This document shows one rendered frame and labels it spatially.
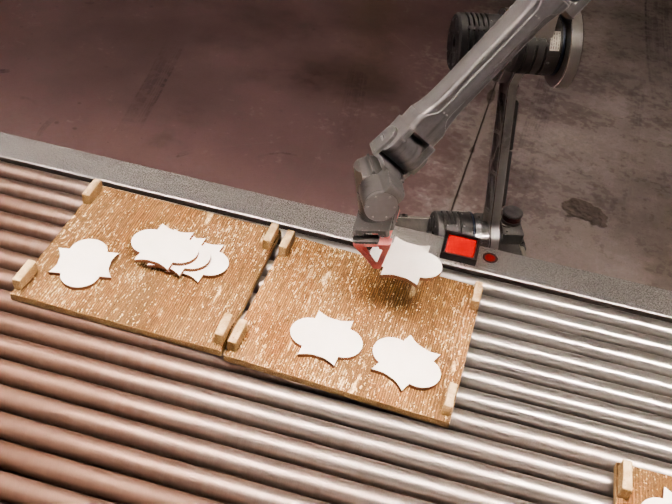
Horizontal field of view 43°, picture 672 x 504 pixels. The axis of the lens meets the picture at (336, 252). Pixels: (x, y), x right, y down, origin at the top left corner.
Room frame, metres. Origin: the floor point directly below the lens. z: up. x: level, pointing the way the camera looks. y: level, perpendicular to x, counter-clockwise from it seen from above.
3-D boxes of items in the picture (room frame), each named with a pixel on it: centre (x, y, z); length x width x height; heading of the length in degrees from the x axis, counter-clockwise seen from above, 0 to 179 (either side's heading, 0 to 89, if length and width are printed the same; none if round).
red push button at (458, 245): (1.37, -0.26, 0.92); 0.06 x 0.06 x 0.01; 81
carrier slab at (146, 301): (1.20, 0.35, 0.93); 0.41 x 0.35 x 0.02; 80
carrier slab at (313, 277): (1.12, -0.06, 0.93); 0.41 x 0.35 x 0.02; 78
